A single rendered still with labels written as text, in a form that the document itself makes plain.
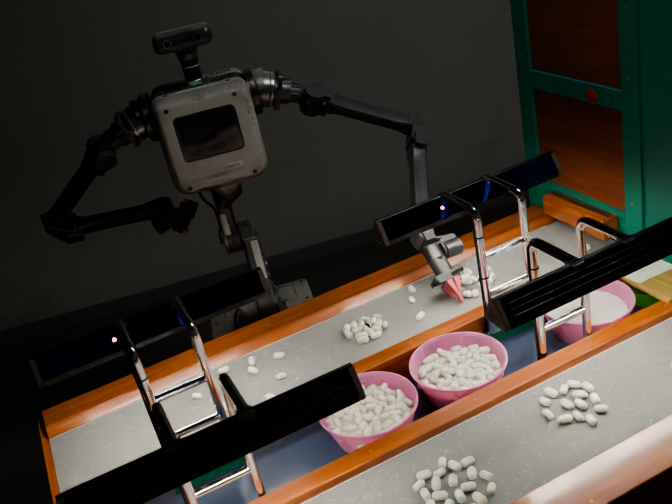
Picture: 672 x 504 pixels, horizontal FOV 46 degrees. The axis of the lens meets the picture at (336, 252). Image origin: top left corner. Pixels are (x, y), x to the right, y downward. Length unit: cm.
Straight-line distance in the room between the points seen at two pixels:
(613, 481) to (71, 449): 142
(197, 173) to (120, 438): 90
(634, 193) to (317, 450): 121
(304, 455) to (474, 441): 46
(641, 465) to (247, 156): 155
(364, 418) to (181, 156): 109
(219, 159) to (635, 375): 144
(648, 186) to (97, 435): 174
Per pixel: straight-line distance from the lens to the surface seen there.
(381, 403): 212
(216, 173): 267
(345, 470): 192
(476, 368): 220
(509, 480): 187
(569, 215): 272
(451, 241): 252
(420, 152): 268
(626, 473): 184
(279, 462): 213
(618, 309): 239
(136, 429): 232
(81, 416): 244
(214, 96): 260
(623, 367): 216
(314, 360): 234
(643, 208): 254
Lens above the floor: 205
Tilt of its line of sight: 27 degrees down
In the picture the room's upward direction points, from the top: 13 degrees counter-clockwise
